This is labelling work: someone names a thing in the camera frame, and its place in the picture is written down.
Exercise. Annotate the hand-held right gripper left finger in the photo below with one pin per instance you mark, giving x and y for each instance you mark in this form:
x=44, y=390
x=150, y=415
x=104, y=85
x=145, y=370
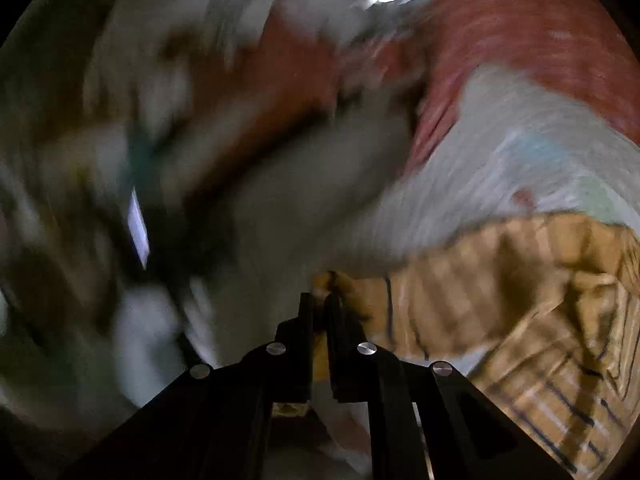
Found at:
x=303, y=330

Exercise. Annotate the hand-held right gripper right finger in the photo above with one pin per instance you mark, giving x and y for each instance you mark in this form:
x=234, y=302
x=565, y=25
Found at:
x=336, y=330

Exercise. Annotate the yellow striped garment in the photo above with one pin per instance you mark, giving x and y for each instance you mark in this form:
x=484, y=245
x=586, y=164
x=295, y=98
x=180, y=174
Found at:
x=500, y=310

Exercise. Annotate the light printed blanket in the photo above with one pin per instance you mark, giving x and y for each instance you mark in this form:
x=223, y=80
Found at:
x=490, y=160

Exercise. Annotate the red striped cloth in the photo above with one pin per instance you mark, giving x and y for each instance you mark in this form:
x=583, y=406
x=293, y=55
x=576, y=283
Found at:
x=500, y=25

